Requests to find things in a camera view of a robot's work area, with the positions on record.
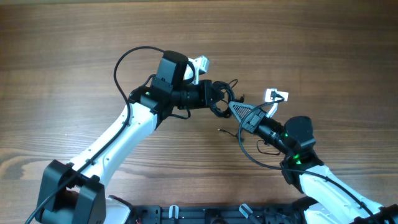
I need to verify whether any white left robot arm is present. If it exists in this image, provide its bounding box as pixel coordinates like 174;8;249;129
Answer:
26;50;221;223

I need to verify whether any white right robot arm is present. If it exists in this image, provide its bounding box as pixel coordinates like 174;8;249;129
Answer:
229;101;397;223

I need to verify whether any black cable bundle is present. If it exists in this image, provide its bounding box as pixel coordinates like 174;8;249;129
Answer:
208;78;246;142

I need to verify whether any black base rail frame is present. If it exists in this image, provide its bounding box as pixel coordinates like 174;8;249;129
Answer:
108;203;312;224

